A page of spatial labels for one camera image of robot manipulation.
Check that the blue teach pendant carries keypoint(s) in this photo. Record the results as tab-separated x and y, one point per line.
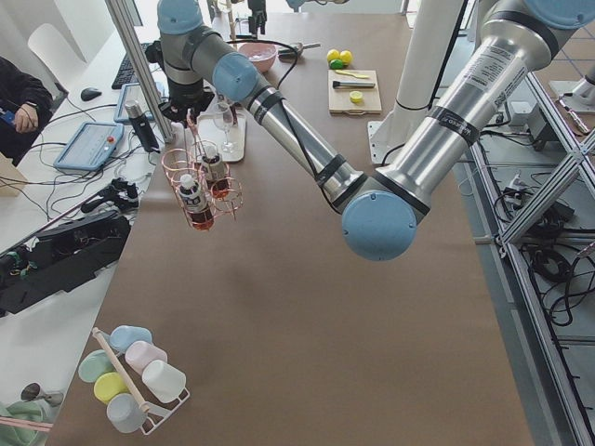
129	93
90	147

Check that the half lemon slice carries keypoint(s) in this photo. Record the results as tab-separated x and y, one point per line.
356	96

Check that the pink cup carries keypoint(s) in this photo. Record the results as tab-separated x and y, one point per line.
141	353

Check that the black computer mouse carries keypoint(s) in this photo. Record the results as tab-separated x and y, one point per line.
89	93

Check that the steel jigger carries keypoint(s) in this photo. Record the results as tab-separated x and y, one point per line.
34	392

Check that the green cup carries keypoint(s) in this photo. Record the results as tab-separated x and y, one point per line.
94	365

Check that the green lime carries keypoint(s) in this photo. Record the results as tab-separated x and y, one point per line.
336	64

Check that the whole lemon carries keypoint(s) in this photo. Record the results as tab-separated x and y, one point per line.
346	57
332	54

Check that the whole lemon left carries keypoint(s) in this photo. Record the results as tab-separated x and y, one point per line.
332	54

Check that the wooden cutting board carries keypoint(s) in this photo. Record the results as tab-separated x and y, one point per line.
339	99

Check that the blue teach pendant near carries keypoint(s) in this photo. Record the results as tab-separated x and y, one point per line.
90	147

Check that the yellow plastic knife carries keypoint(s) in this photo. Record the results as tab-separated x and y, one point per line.
352	74

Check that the black electronics box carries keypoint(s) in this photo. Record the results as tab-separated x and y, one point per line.
62	259

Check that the yellow cup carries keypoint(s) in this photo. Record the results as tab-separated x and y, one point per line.
108	386

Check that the pink ribbed bowl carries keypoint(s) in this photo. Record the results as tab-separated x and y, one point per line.
262	55

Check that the white wire cup rack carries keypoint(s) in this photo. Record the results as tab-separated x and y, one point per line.
157	412

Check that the black thermos bottle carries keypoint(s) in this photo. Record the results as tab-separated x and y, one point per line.
141	126

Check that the white cup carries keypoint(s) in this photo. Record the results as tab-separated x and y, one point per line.
165	381

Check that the blue teach pendant far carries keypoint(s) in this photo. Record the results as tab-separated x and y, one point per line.
129	93

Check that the wooden glass stand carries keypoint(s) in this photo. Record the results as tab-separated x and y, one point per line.
235	13

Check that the black keyboard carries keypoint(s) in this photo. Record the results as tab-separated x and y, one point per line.
126	74

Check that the steel muddler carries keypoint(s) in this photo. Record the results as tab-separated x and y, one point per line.
336	84

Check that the clear wine glass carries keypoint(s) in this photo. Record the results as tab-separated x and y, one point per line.
223	121

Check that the copper wire bottle basket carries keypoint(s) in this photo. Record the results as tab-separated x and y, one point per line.
183	156

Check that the whole lemon right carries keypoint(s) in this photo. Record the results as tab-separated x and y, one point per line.
346	57

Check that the grey blue cup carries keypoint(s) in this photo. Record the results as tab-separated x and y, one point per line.
125	414

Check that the cream serving tray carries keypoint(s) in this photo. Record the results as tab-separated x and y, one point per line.
207	130

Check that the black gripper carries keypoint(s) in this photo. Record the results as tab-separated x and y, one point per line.
257	14
185	96

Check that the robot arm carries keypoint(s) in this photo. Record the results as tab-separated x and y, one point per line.
380	213
295	5

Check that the aluminium frame post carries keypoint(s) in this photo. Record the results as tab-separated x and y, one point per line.
122	20

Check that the metal ice scoop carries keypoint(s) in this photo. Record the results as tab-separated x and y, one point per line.
295	50

